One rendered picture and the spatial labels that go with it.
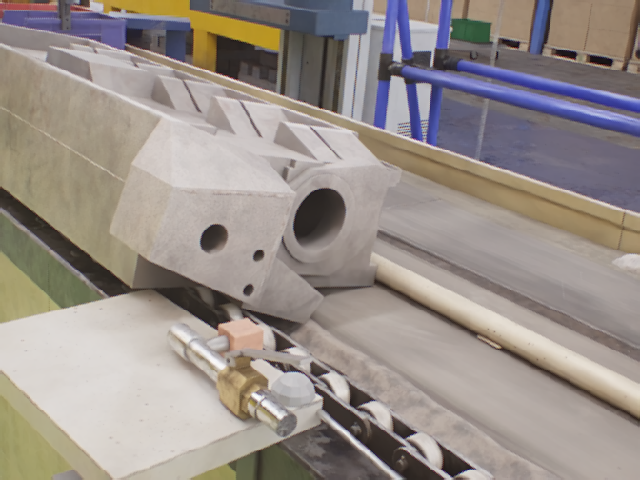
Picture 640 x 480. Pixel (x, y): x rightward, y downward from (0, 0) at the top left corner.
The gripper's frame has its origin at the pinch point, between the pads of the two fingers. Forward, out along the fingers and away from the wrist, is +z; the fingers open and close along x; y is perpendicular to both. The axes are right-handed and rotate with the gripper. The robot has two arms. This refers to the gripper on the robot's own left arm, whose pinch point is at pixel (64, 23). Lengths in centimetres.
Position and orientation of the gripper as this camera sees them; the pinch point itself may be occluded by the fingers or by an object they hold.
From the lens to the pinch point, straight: 274.5
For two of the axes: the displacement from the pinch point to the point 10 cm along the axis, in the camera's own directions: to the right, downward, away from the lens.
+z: -0.9, 9.4, 3.4
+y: -7.8, 1.5, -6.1
